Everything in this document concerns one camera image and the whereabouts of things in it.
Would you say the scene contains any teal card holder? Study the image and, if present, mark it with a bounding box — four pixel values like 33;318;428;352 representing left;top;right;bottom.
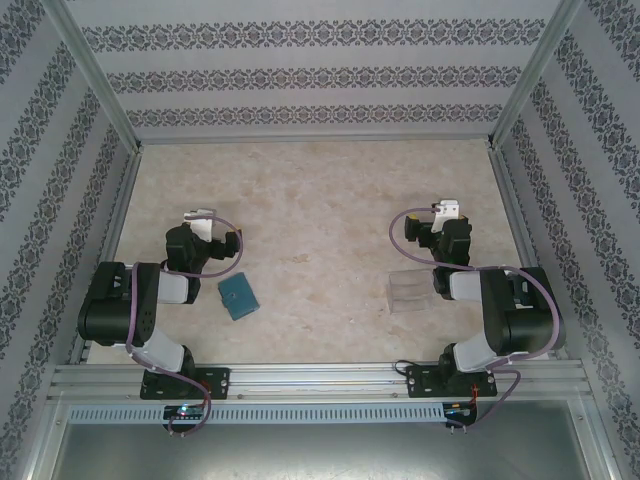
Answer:
217;273;261;321

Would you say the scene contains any clear plastic box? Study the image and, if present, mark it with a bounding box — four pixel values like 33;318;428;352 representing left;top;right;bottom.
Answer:
387;269;441;315

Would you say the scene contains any grey sheet metal panel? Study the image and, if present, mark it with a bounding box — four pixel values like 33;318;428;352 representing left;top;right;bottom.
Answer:
49;422;601;480

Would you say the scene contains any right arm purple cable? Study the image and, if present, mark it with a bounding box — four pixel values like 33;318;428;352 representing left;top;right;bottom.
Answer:
388;207;562;432

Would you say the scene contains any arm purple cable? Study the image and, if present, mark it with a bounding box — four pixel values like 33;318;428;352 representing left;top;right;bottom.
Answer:
123;214;245;435
388;207;562;432

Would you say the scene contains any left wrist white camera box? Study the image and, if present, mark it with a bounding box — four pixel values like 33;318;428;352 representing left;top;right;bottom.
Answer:
182;208;217;242

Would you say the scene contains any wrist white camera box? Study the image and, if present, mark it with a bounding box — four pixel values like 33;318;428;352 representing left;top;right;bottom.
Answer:
182;208;217;242
432;199;461;232

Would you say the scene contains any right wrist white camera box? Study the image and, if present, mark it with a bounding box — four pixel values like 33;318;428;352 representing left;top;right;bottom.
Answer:
432;199;461;232

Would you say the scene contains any aluminium side rail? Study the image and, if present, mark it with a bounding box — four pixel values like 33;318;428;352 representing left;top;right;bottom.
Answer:
68;147;146;365
487;144;571;361

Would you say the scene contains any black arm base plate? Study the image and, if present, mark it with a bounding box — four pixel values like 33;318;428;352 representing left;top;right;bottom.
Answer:
405;363;499;400
139;367;232;401

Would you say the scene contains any aluminium mounting rail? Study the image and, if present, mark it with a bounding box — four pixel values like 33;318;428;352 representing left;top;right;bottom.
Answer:
48;363;594;401

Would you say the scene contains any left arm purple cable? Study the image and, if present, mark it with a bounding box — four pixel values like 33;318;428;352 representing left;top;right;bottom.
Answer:
123;214;245;435

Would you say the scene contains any grey slotted cable duct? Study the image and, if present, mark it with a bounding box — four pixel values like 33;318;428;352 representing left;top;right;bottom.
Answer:
67;403;449;424

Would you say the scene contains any aluminium frame post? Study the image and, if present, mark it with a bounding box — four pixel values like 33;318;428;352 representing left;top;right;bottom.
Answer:
484;0;586;151
39;0;146;154

